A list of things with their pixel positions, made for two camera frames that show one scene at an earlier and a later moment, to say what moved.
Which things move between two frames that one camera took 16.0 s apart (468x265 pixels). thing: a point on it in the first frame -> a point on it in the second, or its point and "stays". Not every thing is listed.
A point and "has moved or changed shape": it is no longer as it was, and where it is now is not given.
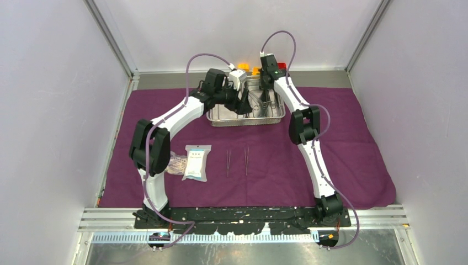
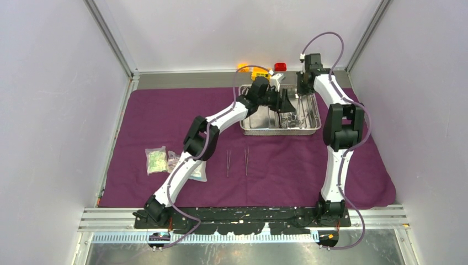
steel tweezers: [228, 162] stays
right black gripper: [263, 86] -> [301, 91]
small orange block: [244, 66] stays
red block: [282, 65] stays
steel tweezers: [246, 160] stays
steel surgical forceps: [265, 105] has moved or changed shape
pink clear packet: [177, 164] stays
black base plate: [242, 220] stays
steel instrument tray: [268, 109] has moved or changed shape
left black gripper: [241, 106] -> [283, 105]
